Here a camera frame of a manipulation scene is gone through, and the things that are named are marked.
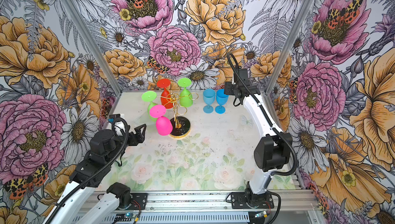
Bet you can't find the green wine glass front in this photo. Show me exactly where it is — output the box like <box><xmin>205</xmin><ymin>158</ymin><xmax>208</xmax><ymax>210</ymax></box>
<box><xmin>142</xmin><ymin>90</ymin><xmax>157</xmax><ymax>122</ymax></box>

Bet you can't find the pink wine glass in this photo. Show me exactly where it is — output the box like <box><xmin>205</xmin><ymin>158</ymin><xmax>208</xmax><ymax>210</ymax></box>
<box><xmin>150</xmin><ymin>105</ymin><xmax>173</xmax><ymax>136</ymax></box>

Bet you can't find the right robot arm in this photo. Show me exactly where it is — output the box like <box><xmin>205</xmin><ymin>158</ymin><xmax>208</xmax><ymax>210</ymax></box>
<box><xmin>224</xmin><ymin>68</ymin><xmax>295</xmax><ymax>209</ymax></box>

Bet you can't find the light blue wine glass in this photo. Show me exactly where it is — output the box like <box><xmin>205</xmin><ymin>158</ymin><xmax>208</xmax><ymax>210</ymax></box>
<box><xmin>203</xmin><ymin>89</ymin><xmax>216</xmax><ymax>114</ymax></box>

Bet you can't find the gold wine glass rack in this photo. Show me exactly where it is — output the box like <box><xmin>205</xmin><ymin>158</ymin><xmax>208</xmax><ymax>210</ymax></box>
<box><xmin>169</xmin><ymin>92</ymin><xmax>192</xmax><ymax>139</ymax></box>

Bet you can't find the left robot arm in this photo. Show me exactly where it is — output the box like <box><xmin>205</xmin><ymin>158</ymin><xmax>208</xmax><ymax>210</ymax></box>
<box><xmin>44</xmin><ymin>121</ymin><xmax>147</xmax><ymax>224</ymax></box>

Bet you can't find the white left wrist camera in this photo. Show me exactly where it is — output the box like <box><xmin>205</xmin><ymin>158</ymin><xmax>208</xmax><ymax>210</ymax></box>
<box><xmin>108</xmin><ymin>114</ymin><xmax>125</xmax><ymax>134</ymax></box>

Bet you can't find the green wine glass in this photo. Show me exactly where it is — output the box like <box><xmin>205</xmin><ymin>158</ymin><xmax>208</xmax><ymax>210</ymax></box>
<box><xmin>178</xmin><ymin>78</ymin><xmax>193</xmax><ymax>108</ymax></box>
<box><xmin>142</xmin><ymin>90</ymin><xmax>157</xmax><ymax>122</ymax></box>

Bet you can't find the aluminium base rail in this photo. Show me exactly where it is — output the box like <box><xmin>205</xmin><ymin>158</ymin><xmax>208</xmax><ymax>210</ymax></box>
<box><xmin>73</xmin><ymin>189</ymin><xmax>315</xmax><ymax>224</ymax></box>

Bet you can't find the red wine glass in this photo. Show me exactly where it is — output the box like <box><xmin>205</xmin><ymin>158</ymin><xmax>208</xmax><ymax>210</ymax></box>
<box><xmin>156</xmin><ymin>79</ymin><xmax>174</xmax><ymax>109</ymax></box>

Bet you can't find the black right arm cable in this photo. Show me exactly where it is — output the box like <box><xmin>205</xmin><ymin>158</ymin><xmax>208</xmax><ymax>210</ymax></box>
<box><xmin>226</xmin><ymin>52</ymin><xmax>298</xmax><ymax>224</ymax></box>

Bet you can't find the green wine glass back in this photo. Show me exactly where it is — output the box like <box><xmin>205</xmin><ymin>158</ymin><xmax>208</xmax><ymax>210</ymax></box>
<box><xmin>178</xmin><ymin>78</ymin><xmax>193</xmax><ymax>108</ymax></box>

